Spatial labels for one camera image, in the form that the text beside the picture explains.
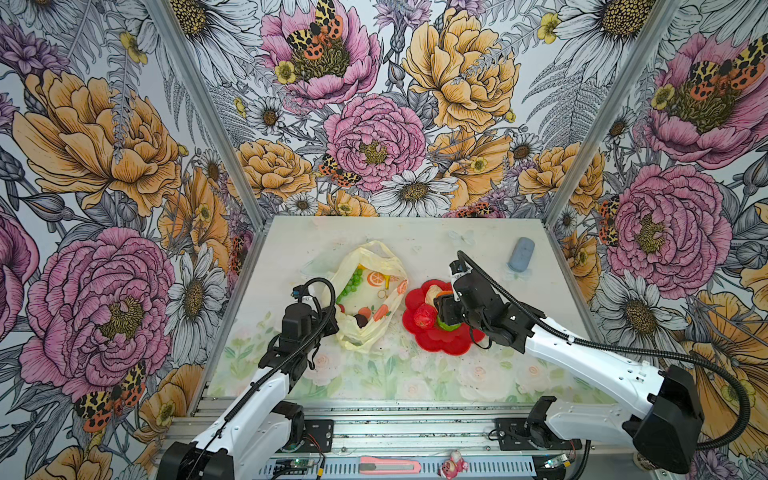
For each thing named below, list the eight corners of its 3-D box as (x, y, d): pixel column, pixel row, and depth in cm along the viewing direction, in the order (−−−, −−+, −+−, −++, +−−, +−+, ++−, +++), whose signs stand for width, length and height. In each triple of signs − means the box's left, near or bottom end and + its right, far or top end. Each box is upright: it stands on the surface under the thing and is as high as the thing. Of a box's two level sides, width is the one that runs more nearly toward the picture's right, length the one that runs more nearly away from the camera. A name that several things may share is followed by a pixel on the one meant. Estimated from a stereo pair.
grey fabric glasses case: (504, 266, 110) (507, 260, 108) (514, 239, 119) (517, 233, 117) (524, 273, 108) (527, 268, 106) (533, 246, 117) (536, 240, 115)
